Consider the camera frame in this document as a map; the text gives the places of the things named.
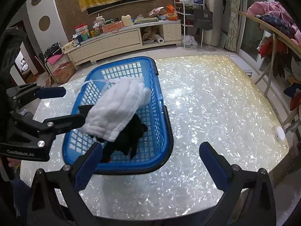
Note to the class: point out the white plastic jug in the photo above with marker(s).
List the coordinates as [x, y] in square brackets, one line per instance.
[126, 20]

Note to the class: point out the paper towel roll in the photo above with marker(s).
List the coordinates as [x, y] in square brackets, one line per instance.
[159, 39]

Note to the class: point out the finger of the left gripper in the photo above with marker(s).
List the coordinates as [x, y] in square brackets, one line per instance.
[50, 92]
[64, 124]

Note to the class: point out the black hanging bag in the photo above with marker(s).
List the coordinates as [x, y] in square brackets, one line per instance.
[203, 19]

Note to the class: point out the orange box on cabinet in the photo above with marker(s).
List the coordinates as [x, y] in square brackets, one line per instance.
[112, 27]

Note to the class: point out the pink clothes pile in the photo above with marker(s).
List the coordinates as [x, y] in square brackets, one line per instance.
[277, 10]

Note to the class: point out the small white round device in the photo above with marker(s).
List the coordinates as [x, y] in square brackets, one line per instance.
[279, 133]

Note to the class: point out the white quilted cloth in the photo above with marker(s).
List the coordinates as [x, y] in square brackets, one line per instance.
[118, 102]

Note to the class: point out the cream tv cabinet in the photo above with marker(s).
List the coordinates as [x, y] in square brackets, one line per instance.
[125, 40]

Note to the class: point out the patterned curtain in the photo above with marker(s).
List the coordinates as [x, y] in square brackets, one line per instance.
[233, 28]

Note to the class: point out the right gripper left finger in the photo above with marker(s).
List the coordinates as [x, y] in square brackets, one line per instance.
[84, 166]

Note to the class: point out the standing air conditioner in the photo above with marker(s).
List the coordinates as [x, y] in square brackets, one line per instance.
[220, 21]

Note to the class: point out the orange snack bag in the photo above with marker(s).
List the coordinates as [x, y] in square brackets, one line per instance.
[171, 13]

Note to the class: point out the wooden side table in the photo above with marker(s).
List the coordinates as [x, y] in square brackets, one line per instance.
[276, 36]

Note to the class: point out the cardboard box on floor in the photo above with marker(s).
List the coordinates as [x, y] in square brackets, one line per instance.
[63, 73]

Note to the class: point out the white metal shelf rack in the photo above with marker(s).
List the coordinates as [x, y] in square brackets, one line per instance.
[185, 8]

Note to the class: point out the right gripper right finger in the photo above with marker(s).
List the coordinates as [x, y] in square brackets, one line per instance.
[218, 167]

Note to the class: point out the black plush toy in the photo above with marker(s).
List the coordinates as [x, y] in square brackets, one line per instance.
[118, 128]

